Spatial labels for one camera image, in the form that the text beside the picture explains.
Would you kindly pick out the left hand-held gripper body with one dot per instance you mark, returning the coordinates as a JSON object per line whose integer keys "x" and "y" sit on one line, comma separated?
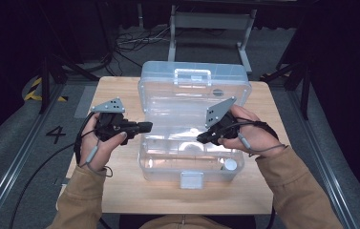
{"x": 110, "y": 125}

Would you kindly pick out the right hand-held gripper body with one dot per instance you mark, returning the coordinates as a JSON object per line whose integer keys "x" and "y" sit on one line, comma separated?
{"x": 223, "y": 125}

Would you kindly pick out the small white bottle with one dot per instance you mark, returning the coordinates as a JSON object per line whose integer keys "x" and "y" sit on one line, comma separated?
{"x": 230, "y": 164}

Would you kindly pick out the clear plastic storage box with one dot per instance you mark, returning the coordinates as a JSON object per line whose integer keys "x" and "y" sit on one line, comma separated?
{"x": 174, "y": 105}

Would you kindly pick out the person's left hand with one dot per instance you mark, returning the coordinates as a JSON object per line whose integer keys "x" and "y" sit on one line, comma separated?
{"x": 93, "y": 152}

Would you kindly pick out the person's right hand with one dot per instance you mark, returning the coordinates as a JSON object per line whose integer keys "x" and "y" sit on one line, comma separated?
{"x": 257, "y": 136}

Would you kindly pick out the grey floor plate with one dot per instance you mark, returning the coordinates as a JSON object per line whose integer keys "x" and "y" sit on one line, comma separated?
{"x": 84, "y": 101}

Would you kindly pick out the black metal stand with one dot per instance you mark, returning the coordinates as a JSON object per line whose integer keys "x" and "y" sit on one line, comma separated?
{"x": 44, "y": 82}
{"x": 305, "y": 86}

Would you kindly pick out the yellow and black floor tape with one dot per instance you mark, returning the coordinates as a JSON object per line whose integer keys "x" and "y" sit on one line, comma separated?
{"x": 32, "y": 93}

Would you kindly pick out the person's torso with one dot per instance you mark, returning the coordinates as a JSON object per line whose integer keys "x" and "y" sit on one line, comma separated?
{"x": 184, "y": 222}

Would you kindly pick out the aluminium floor rail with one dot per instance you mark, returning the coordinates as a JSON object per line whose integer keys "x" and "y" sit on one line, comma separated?
{"x": 12, "y": 171}
{"x": 324, "y": 159}

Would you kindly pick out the grey metal desk frame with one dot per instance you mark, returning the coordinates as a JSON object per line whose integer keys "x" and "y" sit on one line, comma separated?
{"x": 211, "y": 20}

